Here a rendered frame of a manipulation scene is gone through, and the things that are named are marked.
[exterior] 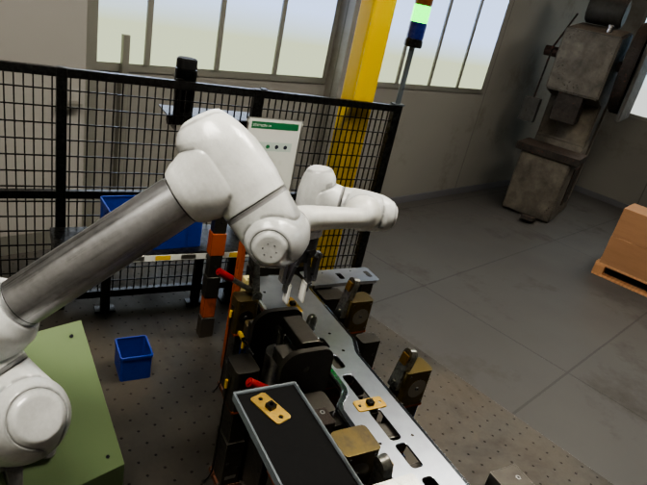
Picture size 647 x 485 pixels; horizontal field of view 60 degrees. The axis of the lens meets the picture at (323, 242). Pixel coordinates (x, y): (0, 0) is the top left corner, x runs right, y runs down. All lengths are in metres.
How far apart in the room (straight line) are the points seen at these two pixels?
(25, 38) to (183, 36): 0.94
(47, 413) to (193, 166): 0.53
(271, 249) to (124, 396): 0.97
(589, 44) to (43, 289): 6.19
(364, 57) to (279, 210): 1.32
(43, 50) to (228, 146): 2.56
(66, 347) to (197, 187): 0.63
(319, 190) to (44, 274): 0.76
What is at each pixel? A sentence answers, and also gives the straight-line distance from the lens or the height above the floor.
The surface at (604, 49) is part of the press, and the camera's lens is 6.72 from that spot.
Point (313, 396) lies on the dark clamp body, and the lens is 1.31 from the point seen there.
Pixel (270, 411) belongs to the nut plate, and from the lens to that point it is 1.12.
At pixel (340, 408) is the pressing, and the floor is 1.00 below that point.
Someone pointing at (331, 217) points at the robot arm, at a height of 1.42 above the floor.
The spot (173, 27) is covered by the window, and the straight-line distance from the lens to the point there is 3.82.
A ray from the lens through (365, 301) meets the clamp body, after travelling 1.80.
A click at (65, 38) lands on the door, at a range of 3.53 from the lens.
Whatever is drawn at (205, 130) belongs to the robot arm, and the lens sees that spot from 1.02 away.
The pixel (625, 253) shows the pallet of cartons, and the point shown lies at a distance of 5.82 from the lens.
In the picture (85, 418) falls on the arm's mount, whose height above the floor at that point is 0.90.
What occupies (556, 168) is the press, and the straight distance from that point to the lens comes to 6.81.
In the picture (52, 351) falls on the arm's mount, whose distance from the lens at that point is 1.48.
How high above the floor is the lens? 1.91
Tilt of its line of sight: 24 degrees down
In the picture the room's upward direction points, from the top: 13 degrees clockwise
